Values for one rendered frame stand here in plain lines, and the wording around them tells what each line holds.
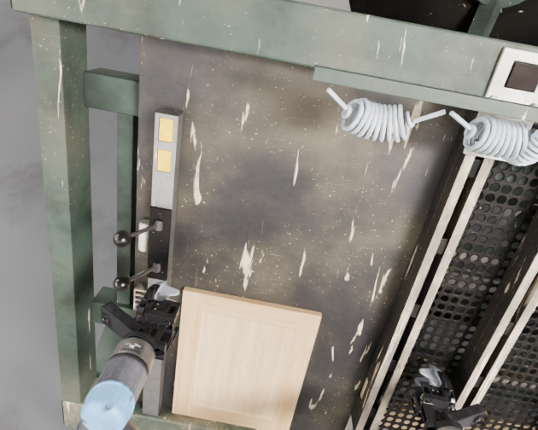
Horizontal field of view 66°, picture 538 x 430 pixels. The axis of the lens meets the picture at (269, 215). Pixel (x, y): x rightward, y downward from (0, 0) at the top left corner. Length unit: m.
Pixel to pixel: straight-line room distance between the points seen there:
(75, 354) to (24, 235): 1.65
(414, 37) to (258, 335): 0.82
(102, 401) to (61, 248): 0.51
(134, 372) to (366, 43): 0.69
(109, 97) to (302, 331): 0.76
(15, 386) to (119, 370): 1.85
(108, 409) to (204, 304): 0.48
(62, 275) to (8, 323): 1.54
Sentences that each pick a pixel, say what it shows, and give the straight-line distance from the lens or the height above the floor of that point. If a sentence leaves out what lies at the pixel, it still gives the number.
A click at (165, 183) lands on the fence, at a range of 0.96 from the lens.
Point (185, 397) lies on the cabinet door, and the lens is 1.41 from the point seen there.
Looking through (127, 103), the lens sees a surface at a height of 1.65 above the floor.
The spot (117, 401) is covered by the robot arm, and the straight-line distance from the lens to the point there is 0.75.
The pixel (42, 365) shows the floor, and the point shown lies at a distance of 2.58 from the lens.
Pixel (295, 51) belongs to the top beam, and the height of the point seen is 1.88.
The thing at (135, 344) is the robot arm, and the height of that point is 1.57.
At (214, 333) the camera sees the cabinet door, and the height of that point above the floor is 1.19.
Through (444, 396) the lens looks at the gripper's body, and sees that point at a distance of 1.18.
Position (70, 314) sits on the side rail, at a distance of 1.27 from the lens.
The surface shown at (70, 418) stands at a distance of 1.59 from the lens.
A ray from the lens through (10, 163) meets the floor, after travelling 3.29.
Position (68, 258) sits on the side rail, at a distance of 1.16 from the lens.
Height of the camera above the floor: 2.35
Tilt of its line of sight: 59 degrees down
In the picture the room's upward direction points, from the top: 10 degrees clockwise
